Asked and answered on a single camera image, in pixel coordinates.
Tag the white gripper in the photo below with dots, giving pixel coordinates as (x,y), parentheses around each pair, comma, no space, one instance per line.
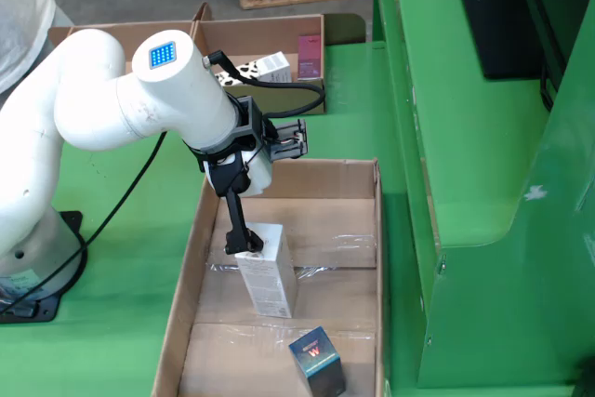
(260,174)

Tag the tall white product box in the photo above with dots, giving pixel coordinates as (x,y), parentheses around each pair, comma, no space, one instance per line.
(272,276)

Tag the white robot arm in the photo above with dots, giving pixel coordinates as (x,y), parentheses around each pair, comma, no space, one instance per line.
(93,104)

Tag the large shallow cardboard tray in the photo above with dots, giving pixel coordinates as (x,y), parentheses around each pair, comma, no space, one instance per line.
(334,229)

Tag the pink product box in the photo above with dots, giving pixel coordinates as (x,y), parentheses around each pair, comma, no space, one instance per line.
(309,57)

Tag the cardboard box with olive flap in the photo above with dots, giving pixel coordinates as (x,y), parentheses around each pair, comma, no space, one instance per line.
(260,39)

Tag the blue box with W print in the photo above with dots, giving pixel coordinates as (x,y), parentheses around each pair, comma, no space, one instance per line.
(321,364)

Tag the empty cardboard box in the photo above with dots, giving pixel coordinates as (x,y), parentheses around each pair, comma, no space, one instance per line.
(139,32)

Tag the cow print carton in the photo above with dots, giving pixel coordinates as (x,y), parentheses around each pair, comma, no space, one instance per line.
(260,71)

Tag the person in white shirt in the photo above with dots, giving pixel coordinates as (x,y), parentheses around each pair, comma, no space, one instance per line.
(18,20)

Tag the black flat monitor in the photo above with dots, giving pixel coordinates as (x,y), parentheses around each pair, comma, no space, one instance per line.
(493,20)

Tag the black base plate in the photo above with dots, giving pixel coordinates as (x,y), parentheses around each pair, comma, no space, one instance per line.
(70,225)

